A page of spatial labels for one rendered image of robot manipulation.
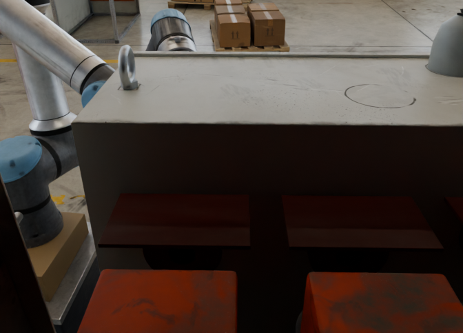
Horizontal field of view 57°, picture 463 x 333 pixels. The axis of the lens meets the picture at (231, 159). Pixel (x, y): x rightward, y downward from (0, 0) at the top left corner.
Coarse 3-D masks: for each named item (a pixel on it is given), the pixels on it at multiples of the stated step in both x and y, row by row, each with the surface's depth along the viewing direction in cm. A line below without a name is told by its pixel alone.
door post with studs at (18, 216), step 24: (0, 192) 33; (0, 216) 34; (0, 240) 35; (0, 264) 36; (24, 264) 37; (0, 288) 36; (24, 288) 39; (0, 312) 36; (24, 312) 40; (48, 312) 41
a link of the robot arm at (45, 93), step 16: (32, 0) 91; (48, 0) 95; (16, 48) 96; (32, 64) 97; (32, 80) 98; (48, 80) 99; (32, 96) 100; (48, 96) 100; (64, 96) 104; (32, 112) 103; (48, 112) 102; (64, 112) 104; (32, 128) 103; (48, 128) 102; (64, 128) 103; (64, 144) 104; (64, 160) 104
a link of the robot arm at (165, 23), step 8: (168, 8) 83; (160, 16) 82; (168, 16) 81; (176, 16) 82; (184, 16) 85; (152, 24) 82; (160, 24) 80; (168, 24) 79; (176, 24) 79; (184, 24) 81; (152, 32) 82; (160, 32) 79; (168, 32) 78; (176, 32) 77; (184, 32) 78; (152, 40) 82; (160, 40) 78; (192, 40) 79; (152, 48) 82
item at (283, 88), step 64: (192, 64) 52; (256, 64) 52; (320, 64) 52; (384, 64) 52; (128, 128) 37; (192, 128) 37; (256, 128) 37; (320, 128) 37; (384, 128) 37; (448, 128) 36; (128, 192) 40; (192, 192) 40; (256, 192) 40; (320, 192) 40; (384, 192) 40; (448, 192) 40; (128, 256) 44; (256, 256) 44; (448, 256) 43; (256, 320) 48
